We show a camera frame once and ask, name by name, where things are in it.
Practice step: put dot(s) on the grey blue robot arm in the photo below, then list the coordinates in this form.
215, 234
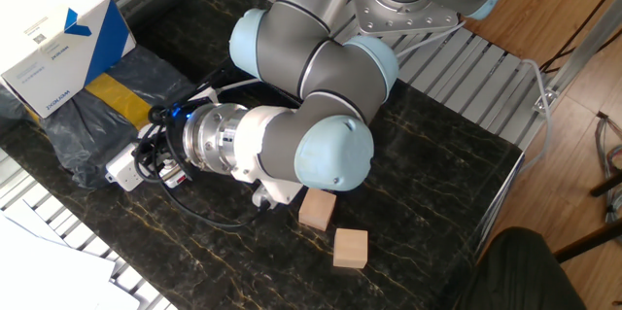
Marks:
316, 106

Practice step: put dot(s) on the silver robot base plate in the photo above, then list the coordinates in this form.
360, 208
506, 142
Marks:
403, 18

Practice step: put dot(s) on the dark trousered person leg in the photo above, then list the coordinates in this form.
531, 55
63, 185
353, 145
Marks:
520, 276

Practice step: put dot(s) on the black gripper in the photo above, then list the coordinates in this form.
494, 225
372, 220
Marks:
176, 130

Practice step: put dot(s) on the white blue cardboard box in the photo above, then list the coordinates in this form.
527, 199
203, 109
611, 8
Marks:
44, 18

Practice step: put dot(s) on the white paper sheets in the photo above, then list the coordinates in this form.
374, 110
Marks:
48, 276

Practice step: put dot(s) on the wooden cube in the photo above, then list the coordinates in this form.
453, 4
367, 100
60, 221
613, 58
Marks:
351, 249
317, 210

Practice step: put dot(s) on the black plastic wrapped package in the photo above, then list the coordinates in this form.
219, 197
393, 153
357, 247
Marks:
87, 135

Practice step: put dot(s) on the aluminium frame rail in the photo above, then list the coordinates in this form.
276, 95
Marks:
578, 47

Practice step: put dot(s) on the white power strip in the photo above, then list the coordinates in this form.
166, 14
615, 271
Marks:
124, 169

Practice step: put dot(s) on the white bulb holder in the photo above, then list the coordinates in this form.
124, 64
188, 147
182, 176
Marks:
175, 178

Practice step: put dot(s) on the dark wooden stool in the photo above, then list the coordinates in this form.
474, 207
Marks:
583, 244

